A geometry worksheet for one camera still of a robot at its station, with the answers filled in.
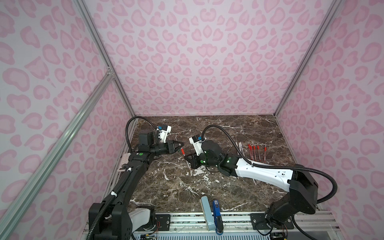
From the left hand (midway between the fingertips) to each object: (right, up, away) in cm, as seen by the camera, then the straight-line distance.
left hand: (183, 142), depth 76 cm
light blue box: (+13, -36, -7) cm, 39 cm away
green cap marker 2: (+37, -7, +24) cm, 45 cm away
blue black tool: (+17, -36, -4) cm, 40 cm away
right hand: (+1, -7, -2) cm, 7 cm away
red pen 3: (+53, -8, +24) cm, 58 cm away
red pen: (0, -4, -1) cm, 4 cm away
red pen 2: (+45, -7, +25) cm, 52 cm away
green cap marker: (+36, -4, +25) cm, 44 cm away
